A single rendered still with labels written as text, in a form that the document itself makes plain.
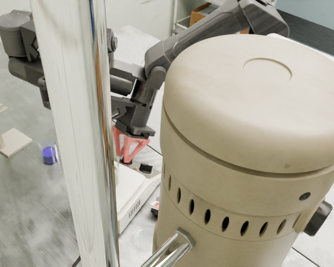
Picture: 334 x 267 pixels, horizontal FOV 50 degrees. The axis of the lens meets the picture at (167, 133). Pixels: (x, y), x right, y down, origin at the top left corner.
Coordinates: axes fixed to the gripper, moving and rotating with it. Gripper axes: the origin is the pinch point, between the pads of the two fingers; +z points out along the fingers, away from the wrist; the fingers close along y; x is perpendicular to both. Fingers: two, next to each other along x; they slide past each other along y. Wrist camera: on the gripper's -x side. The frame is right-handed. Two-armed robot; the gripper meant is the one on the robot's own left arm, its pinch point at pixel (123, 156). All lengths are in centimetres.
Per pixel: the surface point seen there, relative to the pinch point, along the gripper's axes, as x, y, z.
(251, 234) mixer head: -36, 58, -21
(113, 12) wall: 84, -168, -38
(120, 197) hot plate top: -6.9, 11.9, 4.4
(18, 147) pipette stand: -16.2, -24.1, 9.6
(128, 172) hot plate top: -2.9, 7.0, 0.9
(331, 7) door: 251, -108, -106
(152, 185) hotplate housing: 3.7, 9.3, 3.0
